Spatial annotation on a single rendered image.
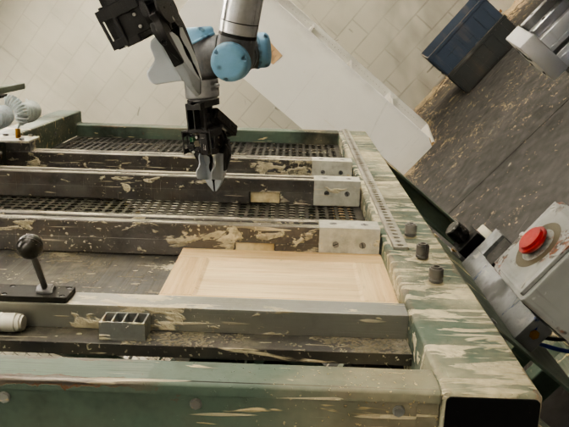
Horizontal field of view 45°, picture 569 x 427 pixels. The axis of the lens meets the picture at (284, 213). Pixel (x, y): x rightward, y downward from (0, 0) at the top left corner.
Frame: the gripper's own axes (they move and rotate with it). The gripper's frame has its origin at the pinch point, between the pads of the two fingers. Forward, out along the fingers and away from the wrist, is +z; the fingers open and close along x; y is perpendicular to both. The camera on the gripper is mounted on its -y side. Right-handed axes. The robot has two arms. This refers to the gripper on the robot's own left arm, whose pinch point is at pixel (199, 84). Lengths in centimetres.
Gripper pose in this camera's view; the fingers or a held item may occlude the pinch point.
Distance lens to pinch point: 94.8
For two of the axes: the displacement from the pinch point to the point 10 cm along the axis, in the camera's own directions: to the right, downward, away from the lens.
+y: -9.0, 3.4, 2.6
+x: -1.2, 3.9, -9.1
